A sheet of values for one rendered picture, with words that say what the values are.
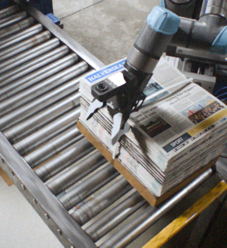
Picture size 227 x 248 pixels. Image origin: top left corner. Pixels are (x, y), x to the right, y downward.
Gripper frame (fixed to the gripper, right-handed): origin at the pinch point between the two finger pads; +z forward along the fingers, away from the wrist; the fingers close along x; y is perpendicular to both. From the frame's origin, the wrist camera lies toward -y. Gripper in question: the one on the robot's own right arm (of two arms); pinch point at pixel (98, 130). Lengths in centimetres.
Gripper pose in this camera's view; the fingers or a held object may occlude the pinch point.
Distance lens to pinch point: 104.8
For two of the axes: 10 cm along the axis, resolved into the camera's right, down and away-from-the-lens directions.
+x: -6.3, -5.9, 5.0
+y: 6.3, -0.3, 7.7
